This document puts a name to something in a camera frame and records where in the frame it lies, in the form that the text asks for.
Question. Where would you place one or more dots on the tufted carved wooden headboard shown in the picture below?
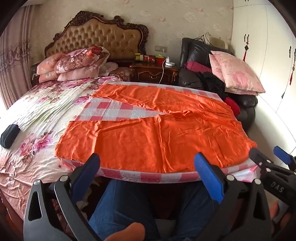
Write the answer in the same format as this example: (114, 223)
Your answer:
(99, 32)

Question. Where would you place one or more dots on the orange pants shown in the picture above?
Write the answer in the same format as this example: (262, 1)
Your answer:
(150, 143)

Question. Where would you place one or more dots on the pink floral folded quilt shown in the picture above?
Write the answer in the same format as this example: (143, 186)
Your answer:
(47, 66)

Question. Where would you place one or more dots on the wall socket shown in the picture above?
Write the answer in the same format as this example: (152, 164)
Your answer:
(161, 48)

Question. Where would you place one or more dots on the red knot ornament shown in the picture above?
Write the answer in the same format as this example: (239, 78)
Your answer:
(245, 54)
(292, 71)

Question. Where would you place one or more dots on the black leather armchair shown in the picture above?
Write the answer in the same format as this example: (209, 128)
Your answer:
(196, 51)

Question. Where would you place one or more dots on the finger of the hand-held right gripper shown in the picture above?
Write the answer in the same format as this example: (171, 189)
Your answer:
(282, 154)
(255, 154)

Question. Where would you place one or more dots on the carved wooden nightstand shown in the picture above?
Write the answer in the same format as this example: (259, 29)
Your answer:
(150, 74)

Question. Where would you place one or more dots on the red container with green pack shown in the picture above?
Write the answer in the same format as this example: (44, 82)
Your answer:
(160, 60)

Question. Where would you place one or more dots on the white charger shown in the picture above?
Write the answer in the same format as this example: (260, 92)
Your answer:
(167, 59)

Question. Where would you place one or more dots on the white round device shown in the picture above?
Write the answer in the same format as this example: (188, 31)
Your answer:
(170, 64)

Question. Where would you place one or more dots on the pink floral pillow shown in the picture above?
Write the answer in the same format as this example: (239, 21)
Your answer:
(238, 69)
(242, 92)

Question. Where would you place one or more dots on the maroon cushion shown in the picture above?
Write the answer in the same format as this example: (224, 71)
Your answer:
(198, 66)

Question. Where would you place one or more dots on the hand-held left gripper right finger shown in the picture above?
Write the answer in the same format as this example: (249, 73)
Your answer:
(208, 178)

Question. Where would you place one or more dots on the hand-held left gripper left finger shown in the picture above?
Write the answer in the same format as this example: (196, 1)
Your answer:
(86, 170)

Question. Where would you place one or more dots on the black clothing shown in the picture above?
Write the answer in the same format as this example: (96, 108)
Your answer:
(212, 84)

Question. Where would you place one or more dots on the person's right leg in jeans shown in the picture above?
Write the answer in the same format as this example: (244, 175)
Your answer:
(196, 215)

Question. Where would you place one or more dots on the red box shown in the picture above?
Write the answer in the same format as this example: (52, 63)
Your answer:
(149, 58)

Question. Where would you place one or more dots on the bed with floral sheet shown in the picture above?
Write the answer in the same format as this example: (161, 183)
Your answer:
(46, 104)

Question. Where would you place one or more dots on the white wardrobe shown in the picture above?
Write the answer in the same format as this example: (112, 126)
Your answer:
(266, 58)

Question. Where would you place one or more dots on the pale bed pillow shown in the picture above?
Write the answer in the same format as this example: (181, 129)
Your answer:
(108, 68)

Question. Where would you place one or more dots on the yellow jar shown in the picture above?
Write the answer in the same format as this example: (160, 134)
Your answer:
(138, 57)

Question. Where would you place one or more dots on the pink patterned curtain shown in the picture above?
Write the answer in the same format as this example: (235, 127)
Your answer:
(16, 58)

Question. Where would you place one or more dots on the beige appliance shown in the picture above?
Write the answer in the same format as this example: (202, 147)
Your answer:
(218, 42)

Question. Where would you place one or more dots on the person's orange sock foot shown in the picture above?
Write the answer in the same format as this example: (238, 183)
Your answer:
(127, 233)

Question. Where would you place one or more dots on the red cloth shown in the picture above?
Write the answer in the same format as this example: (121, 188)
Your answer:
(232, 105)

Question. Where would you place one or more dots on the pale pink folded quilt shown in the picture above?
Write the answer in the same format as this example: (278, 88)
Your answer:
(78, 74)

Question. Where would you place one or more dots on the black pouch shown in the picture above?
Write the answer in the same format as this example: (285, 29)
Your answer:
(9, 136)

